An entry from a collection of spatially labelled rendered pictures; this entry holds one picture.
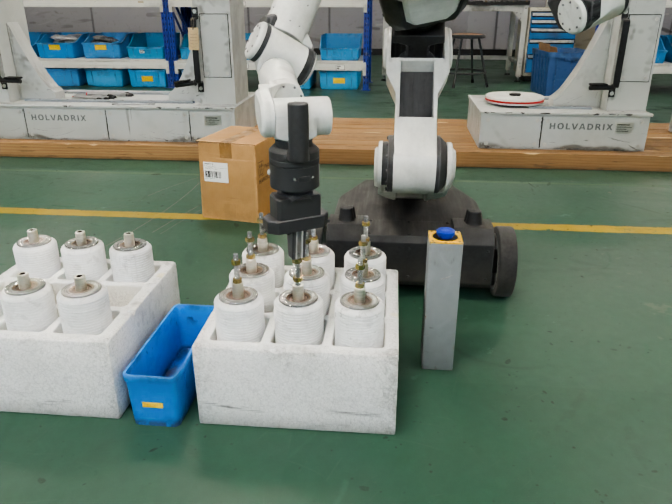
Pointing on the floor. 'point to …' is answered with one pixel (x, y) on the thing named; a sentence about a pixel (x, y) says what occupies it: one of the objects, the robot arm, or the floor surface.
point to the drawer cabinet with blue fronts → (542, 19)
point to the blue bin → (166, 368)
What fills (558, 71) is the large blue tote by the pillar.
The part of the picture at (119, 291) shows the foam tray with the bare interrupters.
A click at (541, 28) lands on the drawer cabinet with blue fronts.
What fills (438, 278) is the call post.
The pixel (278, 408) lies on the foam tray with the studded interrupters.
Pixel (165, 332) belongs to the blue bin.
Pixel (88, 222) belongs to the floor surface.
